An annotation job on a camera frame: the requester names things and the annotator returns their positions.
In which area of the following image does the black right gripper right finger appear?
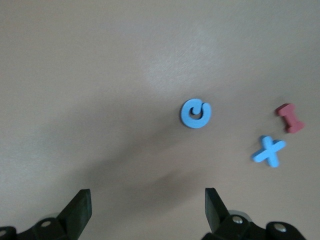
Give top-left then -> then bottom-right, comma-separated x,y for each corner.
201,187 -> 307,240

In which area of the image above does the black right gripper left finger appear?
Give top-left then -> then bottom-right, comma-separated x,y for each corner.
0,189 -> 91,240

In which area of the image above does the blue foam letter X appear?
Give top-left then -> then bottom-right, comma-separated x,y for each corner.
251,135 -> 287,168

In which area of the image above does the blue foam letter G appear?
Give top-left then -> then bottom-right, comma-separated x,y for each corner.
180,98 -> 213,129

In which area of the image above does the red foam letter I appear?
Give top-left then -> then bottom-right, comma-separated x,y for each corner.
275,103 -> 306,134

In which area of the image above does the brown table cover mat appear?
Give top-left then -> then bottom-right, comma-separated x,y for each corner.
0,0 -> 320,240

